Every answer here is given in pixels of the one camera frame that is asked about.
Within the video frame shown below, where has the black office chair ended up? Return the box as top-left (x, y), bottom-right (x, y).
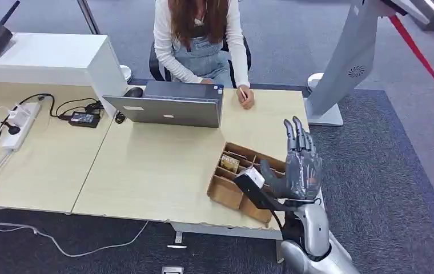
top-left (148, 34), bottom-right (253, 89)

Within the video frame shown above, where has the white power strip cable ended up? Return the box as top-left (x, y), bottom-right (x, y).
top-left (0, 151), bottom-right (150, 259)

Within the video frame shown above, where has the white power strip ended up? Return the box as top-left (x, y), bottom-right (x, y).
top-left (0, 101), bottom-right (43, 153)

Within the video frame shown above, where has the wooden divided card box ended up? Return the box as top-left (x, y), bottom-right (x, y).
top-left (206, 142), bottom-right (288, 225)

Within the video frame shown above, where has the white cabinet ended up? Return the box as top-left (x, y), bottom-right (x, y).
top-left (0, 32), bottom-right (129, 118)

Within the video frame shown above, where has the black power plug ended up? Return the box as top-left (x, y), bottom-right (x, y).
top-left (1, 120), bottom-right (21, 136)

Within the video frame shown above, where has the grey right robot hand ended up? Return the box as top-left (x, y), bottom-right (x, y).
top-left (259, 116), bottom-right (324, 202)

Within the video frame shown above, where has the grey laptop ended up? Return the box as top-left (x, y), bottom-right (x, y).
top-left (102, 80), bottom-right (225, 129)

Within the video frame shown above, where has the white desk foot bracket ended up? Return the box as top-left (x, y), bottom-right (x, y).
top-left (166, 229), bottom-right (188, 251)

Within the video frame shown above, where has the person's left hand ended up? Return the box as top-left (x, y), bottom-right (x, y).
top-left (236, 84), bottom-right (256, 111)

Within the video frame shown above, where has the white round post base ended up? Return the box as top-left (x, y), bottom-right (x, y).
top-left (120, 64), bottom-right (134, 83)
top-left (306, 72), bottom-right (325, 91)

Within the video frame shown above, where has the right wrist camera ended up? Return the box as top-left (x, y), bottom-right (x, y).
top-left (234, 166), bottom-right (285, 212)

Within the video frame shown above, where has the black power brick cable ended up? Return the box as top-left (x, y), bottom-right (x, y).
top-left (50, 97), bottom-right (105, 119)

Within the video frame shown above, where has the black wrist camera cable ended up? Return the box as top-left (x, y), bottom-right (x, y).
top-left (270, 209), bottom-right (290, 237)

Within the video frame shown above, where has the person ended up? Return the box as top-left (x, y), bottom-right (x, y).
top-left (152, 0), bottom-right (256, 111)

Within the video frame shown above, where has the silver kiosk stand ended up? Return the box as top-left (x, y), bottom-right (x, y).
top-left (304, 0), bottom-right (432, 127)

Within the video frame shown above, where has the printed card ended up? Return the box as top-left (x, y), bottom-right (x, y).
top-left (220, 154), bottom-right (241, 174)

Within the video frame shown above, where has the black computer mouse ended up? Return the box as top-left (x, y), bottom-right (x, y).
top-left (123, 86), bottom-right (144, 99)

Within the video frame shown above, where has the white plug adapter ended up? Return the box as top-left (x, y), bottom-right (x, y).
top-left (9, 106), bottom-right (29, 128)

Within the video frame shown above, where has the red barrier belt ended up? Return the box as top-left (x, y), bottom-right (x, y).
top-left (387, 15), bottom-right (434, 103)

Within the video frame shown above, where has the black laptop power brick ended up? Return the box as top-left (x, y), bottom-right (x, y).
top-left (68, 110), bottom-right (101, 129)

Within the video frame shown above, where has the dark slanted pole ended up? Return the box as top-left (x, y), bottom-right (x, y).
top-left (78, 0), bottom-right (102, 35)

